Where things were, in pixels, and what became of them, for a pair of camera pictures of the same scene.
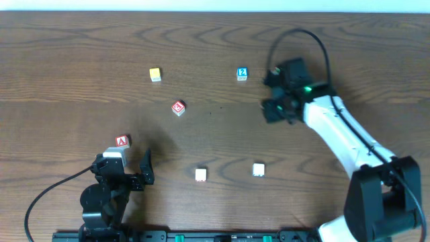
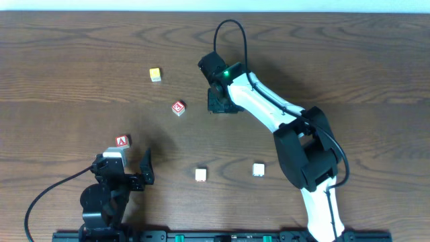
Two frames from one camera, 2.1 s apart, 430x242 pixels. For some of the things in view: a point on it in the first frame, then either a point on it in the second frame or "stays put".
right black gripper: [269, 97] -> [221, 105]
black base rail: [104, 235] stays put
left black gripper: [127, 179] stays put
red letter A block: [122, 140] stays put
